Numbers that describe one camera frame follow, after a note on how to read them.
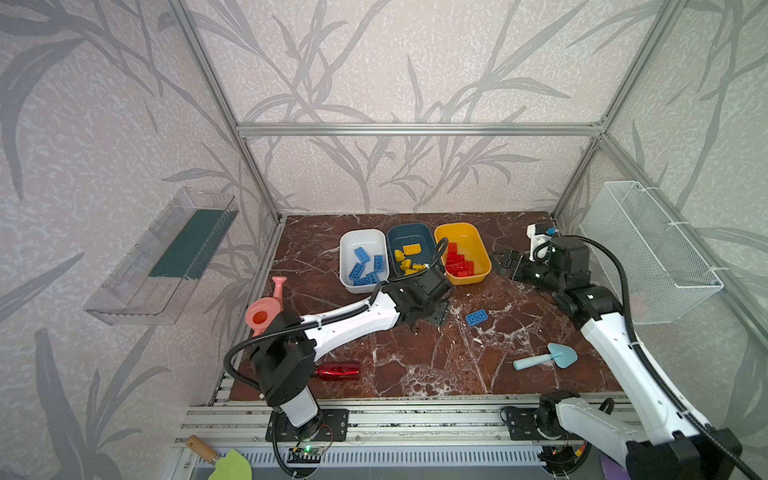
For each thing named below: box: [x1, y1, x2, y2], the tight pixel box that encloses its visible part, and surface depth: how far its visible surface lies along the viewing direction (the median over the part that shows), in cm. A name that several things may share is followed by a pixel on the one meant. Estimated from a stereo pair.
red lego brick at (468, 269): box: [457, 260, 475, 277], surface depth 104 cm
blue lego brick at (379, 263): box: [374, 255, 385, 272], surface depth 107 cm
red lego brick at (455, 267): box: [446, 260, 463, 277], surface depth 104 cm
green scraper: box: [186, 435, 253, 480], surface depth 70 cm
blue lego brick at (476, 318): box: [466, 309, 489, 327], surface depth 93 cm
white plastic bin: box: [339, 228, 390, 294], surface depth 108 cm
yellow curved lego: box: [402, 243, 422, 256], surface depth 110 cm
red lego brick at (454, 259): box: [446, 252, 466, 266], surface depth 107 cm
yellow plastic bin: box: [434, 222, 492, 285], surface depth 111 cm
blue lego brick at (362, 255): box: [354, 246, 371, 264], surface depth 109 cm
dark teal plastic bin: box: [387, 223, 437, 277], surface depth 113 cm
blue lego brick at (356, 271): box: [348, 263, 365, 280], surface depth 104 cm
